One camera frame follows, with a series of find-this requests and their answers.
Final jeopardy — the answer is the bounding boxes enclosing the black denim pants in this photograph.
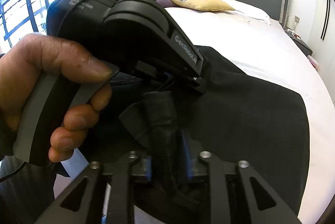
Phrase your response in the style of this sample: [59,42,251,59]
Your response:
[86,45,311,224]

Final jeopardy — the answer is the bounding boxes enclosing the left hand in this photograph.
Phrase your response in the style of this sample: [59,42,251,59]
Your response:
[1,33,112,163]

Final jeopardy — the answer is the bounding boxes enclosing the purple cushion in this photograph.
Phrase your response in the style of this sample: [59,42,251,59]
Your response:
[156,0,178,8]

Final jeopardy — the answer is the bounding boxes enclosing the yellow cushion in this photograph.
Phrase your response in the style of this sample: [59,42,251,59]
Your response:
[170,0,235,12]

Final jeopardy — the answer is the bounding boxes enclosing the white bed mattress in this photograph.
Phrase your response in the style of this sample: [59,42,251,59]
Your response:
[168,8,334,223]

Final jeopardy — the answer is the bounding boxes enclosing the white striped waste bin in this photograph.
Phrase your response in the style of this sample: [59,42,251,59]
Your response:
[307,55,318,70]

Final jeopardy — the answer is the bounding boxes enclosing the dark bedside table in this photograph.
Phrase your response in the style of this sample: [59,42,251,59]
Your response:
[285,29,313,57]

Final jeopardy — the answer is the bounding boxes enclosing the white wardrobe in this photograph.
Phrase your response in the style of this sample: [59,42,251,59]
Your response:
[308,0,334,100]

